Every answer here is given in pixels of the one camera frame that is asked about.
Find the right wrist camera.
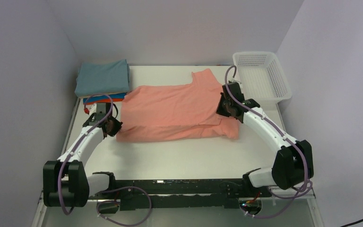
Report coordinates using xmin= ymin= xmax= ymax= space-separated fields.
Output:
xmin=229 ymin=79 xmax=242 ymax=85

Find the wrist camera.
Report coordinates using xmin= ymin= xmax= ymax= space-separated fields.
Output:
xmin=229 ymin=79 xmax=242 ymax=85
xmin=84 ymin=104 xmax=97 ymax=115

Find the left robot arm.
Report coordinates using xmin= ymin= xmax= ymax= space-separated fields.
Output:
xmin=43 ymin=103 xmax=122 ymax=214

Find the pink t shirt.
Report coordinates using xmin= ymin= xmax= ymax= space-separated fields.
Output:
xmin=116 ymin=69 xmax=240 ymax=143

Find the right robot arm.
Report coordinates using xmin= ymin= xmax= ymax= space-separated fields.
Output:
xmin=216 ymin=82 xmax=314 ymax=196

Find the black cable on floor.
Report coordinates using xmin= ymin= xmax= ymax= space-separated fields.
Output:
xmin=340 ymin=209 xmax=363 ymax=227

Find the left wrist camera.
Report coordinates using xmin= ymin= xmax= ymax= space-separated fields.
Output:
xmin=84 ymin=104 xmax=97 ymax=115

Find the orange folded t shirt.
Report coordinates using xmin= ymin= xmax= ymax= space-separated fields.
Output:
xmin=82 ymin=97 xmax=124 ymax=105

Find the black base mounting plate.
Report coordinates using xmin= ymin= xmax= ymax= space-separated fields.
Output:
xmin=89 ymin=178 xmax=271 ymax=211

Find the teal folded t shirt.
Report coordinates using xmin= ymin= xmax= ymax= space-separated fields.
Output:
xmin=75 ymin=59 xmax=130 ymax=97

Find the blue folded t shirt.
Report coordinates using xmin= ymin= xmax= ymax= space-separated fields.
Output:
xmin=88 ymin=95 xmax=113 ymax=99

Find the white plastic basket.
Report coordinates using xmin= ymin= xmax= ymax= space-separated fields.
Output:
xmin=233 ymin=51 xmax=292 ymax=105

